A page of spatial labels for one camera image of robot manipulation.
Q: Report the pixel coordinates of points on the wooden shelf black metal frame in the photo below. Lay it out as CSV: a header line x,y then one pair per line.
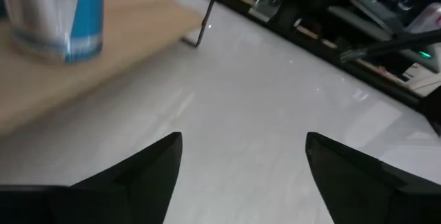
x,y
131,27

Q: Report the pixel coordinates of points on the blue silver Red Bull can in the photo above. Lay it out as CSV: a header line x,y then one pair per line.
x,y
51,17

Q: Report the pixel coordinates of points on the black metal table frame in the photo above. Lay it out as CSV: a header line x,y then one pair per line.
x,y
310,45

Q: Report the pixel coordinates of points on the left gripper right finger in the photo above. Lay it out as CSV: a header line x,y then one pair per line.
x,y
379,200

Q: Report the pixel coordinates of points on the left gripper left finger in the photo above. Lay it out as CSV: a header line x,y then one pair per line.
x,y
103,200

